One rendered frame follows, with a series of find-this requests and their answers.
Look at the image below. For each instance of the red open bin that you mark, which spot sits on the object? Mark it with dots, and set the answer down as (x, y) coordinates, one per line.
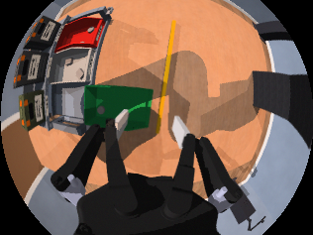
(76, 32)

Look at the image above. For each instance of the orange retaining rail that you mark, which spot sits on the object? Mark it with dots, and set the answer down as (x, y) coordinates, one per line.
(165, 76)

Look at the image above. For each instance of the green bin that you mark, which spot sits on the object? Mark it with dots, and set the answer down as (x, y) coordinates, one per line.
(115, 99)

